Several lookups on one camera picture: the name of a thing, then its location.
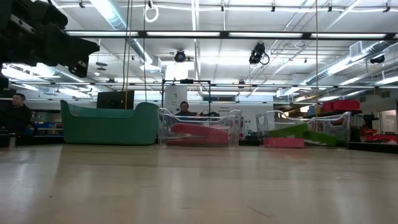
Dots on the teal plastic bin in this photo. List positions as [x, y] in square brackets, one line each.
[109, 127]

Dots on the black overhead camera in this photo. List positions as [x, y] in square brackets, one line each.
[257, 51]

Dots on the black monitor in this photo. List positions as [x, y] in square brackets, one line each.
[115, 99]

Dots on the pink tape roll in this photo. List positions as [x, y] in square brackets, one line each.
[283, 143]

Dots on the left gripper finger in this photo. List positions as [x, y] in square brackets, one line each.
[71, 49]

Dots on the person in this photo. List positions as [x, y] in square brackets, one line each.
[184, 107]
[18, 118]

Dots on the black ceiling camera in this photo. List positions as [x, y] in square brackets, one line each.
[180, 56]
[377, 59]

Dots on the red storage bins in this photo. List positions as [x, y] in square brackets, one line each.
[342, 105]

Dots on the clear plastic bin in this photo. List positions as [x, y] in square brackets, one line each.
[343, 130]
[233, 137]

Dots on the black aluminium frame rail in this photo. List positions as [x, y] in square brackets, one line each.
[46, 140]
[373, 147]

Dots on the red tray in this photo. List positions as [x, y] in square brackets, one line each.
[379, 138]

